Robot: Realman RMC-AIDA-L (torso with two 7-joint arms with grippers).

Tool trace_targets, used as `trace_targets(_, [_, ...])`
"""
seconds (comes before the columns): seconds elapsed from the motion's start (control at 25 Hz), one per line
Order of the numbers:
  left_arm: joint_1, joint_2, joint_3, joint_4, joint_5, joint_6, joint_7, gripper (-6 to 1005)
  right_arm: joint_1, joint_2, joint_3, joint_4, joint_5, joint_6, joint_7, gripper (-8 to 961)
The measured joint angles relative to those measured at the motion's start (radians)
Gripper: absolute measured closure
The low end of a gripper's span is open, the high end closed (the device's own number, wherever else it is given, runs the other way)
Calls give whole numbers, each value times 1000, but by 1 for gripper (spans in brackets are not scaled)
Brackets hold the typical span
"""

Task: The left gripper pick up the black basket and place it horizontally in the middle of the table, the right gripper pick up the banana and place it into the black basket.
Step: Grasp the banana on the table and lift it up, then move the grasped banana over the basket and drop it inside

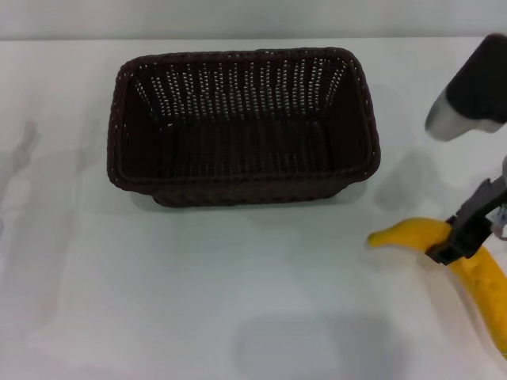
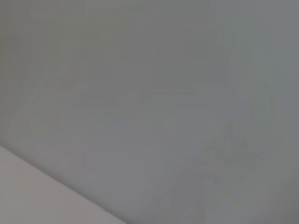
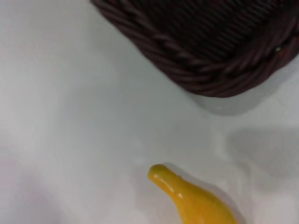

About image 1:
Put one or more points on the yellow banana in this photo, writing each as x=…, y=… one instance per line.
x=483, y=281

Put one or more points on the dark brown woven basket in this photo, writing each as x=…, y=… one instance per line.
x=245, y=158

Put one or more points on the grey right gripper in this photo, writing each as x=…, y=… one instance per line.
x=504, y=168

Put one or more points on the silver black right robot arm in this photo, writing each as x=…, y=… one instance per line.
x=471, y=91

